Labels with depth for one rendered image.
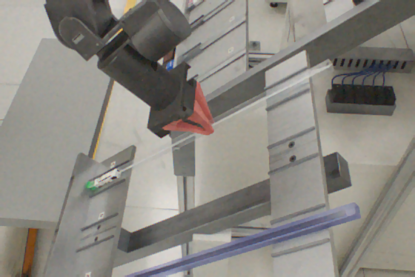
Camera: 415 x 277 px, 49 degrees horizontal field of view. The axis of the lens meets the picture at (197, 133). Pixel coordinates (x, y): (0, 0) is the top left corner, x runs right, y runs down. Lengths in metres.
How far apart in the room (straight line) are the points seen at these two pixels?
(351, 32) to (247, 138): 1.13
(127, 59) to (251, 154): 1.29
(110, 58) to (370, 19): 0.43
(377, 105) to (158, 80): 0.69
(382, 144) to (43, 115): 0.83
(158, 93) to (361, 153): 0.62
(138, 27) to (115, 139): 1.35
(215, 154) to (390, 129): 0.83
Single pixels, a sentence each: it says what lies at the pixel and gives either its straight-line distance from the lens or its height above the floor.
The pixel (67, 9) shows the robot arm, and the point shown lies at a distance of 0.59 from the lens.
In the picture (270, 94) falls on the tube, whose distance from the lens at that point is 0.65.
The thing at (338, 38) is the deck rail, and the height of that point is 0.97.
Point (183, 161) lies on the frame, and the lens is 1.00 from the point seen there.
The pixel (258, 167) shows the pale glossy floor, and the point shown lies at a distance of 1.80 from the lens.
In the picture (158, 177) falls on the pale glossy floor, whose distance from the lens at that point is 1.77.
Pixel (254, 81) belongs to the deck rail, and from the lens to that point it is 0.87.
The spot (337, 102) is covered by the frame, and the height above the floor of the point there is 0.66.
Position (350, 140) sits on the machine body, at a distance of 1.13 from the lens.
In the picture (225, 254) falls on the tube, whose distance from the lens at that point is 0.56.
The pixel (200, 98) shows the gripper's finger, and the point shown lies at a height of 0.97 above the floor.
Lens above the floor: 1.46
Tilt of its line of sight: 50 degrees down
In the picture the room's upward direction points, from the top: straight up
